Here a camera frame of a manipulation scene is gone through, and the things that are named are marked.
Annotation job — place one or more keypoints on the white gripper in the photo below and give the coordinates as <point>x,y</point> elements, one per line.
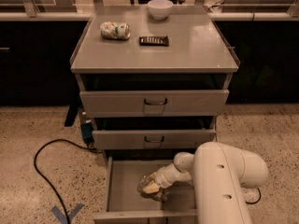
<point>162,179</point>

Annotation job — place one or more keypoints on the clear plastic water bottle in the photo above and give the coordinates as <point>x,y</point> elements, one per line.
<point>160,196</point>

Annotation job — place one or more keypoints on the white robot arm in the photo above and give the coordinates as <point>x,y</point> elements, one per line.
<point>218,173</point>

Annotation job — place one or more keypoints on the middle grey drawer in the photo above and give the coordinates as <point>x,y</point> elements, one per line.
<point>152,139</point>

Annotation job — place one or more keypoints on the top grey drawer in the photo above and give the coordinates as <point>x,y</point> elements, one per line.
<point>116,104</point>

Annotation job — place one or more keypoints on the grey drawer cabinet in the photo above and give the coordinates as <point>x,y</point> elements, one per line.
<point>197,58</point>

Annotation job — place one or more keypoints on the blue power adapter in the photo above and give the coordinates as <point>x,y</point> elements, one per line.
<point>87,132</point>

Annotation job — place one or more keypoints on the blue tape floor mark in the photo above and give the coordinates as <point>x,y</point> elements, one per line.
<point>66,218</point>

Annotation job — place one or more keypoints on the black chocolate bar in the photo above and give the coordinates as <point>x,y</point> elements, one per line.
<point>154,41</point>

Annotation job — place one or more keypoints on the white bowl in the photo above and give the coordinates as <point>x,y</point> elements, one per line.
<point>160,9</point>

